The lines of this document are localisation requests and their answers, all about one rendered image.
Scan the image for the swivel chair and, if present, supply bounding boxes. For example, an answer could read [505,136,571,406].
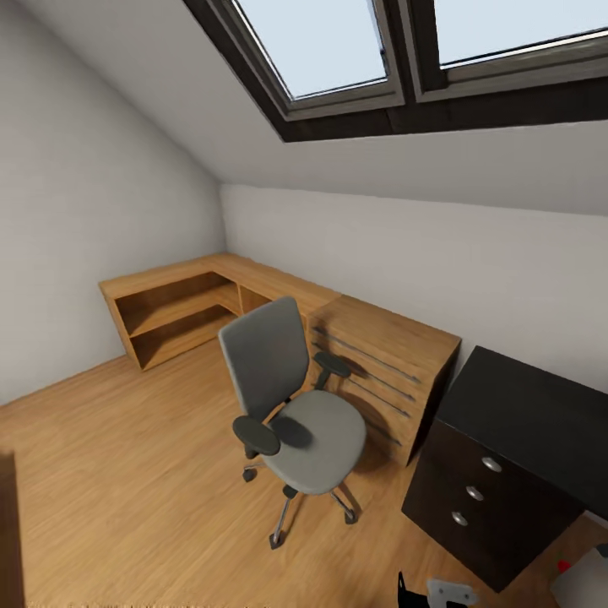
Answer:
[218,296,367,550]

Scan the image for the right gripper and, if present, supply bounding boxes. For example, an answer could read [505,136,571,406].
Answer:
[398,572,465,608]

